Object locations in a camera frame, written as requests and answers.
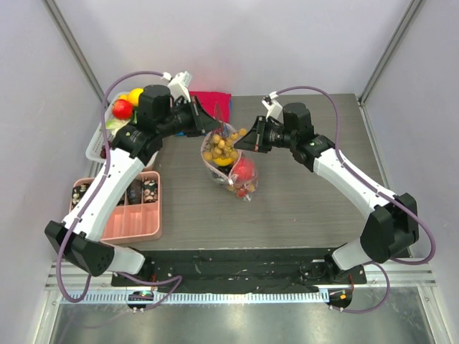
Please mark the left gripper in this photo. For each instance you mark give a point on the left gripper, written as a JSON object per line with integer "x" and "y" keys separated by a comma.
{"x": 201, "y": 121}

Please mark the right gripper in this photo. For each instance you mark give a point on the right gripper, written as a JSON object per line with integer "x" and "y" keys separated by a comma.
{"x": 262, "y": 133}

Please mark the longan bunch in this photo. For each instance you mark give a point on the longan bunch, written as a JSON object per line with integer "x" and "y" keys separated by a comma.
{"x": 221, "y": 142}

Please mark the red apple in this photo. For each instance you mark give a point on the red apple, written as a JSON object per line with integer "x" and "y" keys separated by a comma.
{"x": 243, "y": 170}
{"x": 122, "y": 109}

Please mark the clear pink zip top bag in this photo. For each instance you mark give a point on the clear pink zip top bag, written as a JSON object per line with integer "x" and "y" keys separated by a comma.
{"x": 209, "y": 165}

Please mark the blueberry bunch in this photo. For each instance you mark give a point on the blueberry bunch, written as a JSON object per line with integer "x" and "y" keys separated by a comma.
{"x": 220, "y": 174}

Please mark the strawberries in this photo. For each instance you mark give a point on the strawberries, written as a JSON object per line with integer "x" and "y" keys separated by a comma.
{"x": 243, "y": 191}

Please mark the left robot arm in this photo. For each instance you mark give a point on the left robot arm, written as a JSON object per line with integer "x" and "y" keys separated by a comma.
{"x": 159, "y": 114}

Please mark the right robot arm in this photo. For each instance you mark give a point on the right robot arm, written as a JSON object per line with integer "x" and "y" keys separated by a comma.
{"x": 389, "y": 228}

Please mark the blue folded cloth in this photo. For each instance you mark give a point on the blue folded cloth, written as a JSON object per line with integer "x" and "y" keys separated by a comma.
{"x": 226, "y": 118}

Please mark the red folded cloth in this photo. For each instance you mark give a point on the red folded cloth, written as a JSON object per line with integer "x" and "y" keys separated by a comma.
{"x": 215, "y": 103}

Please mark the large yellow lemon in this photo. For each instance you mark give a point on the large yellow lemon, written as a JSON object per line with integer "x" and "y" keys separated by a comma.
{"x": 133, "y": 96}

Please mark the sprinkled chocolate donut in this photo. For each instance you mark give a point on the sprinkled chocolate donut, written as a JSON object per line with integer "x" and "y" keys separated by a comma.
{"x": 150, "y": 191}

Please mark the green lettuce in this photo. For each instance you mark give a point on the green lettuce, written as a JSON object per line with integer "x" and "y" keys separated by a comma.
{"x": 116, "y": 124}

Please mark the dark chocolate donut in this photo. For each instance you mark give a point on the dark chocolate donut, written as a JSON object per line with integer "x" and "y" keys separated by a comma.
{"x": 134, "y": 192}

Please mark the white fruit basket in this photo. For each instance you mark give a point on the white fruit basket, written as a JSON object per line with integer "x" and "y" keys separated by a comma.
{"x": 96, "y": 144}

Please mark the nut topped donut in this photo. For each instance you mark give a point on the nut topped donut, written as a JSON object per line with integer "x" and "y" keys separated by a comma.
{"x": 77, "y": 193}

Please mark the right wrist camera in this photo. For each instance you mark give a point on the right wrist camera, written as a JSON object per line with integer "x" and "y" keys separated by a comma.
{"x": 273, "y": 107}

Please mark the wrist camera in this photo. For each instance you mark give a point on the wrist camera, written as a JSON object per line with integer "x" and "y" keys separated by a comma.
{"x": 273, "y": 107}
{"x": 178, "y": 84}

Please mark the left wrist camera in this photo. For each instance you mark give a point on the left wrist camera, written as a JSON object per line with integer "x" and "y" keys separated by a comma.
{"x": 178, "y": 84}

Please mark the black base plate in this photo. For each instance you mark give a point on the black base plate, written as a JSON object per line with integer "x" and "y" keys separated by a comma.
{"x": 242, "y": 271}

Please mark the white slotted cable duct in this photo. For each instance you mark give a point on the white slotted cable duct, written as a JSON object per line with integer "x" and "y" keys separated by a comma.
{"x": 144, "y": 297}

